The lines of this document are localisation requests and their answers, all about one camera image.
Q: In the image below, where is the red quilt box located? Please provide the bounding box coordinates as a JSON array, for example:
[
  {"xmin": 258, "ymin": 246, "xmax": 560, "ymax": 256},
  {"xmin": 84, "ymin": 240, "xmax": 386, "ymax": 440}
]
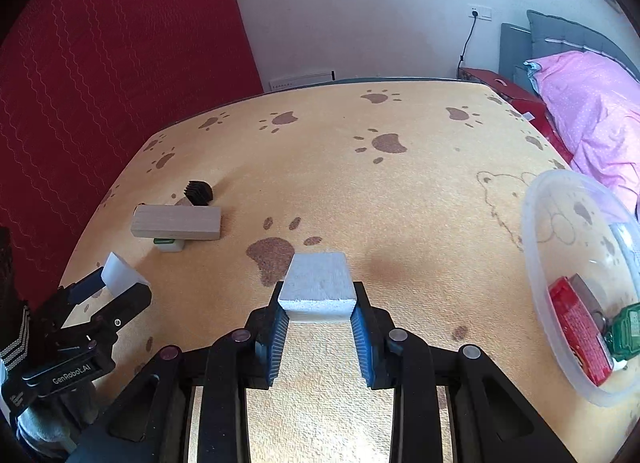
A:
[{"xmin": 458, "ymin": 67, "xmax": 573, "ymax": 163}]

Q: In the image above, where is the black ribbed knob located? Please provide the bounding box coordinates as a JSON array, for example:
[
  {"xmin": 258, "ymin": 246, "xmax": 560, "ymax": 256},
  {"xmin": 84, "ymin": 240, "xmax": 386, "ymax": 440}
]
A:
[{"xmin": 183, "ymin": 180, "xmax": 214, "ymax": 206}]

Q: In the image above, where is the black power cable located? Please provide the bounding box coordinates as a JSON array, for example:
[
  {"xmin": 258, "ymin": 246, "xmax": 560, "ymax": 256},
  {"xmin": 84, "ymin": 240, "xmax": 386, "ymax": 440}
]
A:
[{"xmin": 456, "ymin": 12, "xmax": 481, "ymax": 80}]

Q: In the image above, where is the clear plastic bowl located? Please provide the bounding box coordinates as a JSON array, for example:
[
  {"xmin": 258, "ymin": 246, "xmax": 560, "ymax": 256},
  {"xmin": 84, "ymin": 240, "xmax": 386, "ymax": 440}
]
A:
[{"xmin": 521, "ymin": 171, "xmax": 639, "ymax": 407}]

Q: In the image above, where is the green jar-shaped tin keychain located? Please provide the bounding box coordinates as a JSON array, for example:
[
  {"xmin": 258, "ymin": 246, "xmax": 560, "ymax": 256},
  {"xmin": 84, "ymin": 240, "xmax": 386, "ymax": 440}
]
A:
[{"xmin": 604, "ymin": 303, "xmax": 640, "ymax": 361}]

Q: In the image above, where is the green white mahjong tile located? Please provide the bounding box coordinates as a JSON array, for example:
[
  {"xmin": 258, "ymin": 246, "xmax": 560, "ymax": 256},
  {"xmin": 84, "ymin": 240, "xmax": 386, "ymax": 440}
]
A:
[{"xmin": 153, "ymin": 238, "xmax": 186, "ymax": 253}]

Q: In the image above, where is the grey blue bed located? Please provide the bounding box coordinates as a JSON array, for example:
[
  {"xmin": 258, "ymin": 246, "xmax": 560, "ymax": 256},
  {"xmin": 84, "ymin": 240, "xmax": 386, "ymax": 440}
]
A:
[{"xmin": 498, "ymin": 10, "xmax": 639, "ymax": 94}]

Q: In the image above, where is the white wall socket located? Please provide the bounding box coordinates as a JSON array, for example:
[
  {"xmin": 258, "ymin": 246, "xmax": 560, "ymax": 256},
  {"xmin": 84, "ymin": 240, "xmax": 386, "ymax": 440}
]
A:
[{"xmin": 469, "ymin": 4, "xmax": 492, "ymax": 21}]

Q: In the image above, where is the pink quilt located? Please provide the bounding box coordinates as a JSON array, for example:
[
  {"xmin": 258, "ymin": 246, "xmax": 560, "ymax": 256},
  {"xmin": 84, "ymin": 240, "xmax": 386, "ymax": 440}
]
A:
[{"xmin": 525, "ymin": 50, "xmax": 639, "ymax": 213}]

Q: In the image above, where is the zebra striped white wedge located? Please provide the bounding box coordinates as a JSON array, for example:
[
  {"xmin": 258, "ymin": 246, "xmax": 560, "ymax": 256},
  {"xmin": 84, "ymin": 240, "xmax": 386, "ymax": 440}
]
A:
[{"xmin": 101, "ymin": 252, "xmax": 150, "ymax": 297}]

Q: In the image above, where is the gloved left hand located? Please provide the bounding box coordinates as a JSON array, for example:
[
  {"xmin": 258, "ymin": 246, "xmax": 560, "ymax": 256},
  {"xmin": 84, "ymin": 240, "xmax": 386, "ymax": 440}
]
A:
[{"xmin": 17, "ymin": 383, "xmax": 100, "ymax": 459}]

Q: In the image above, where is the long wooden block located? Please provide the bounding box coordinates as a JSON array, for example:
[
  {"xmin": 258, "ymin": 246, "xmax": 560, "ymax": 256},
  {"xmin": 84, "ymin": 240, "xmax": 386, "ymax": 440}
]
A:
[{"xmin": 130, "ymin": 204, "xmax": 221, "ymax": 241}]

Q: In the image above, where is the white foam block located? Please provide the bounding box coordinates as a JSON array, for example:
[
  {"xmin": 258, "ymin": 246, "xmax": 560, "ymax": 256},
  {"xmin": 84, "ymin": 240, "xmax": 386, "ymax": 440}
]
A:
[{"xmin": 278, "ymin": 252, "xmax": 357, "ymax": 322}]

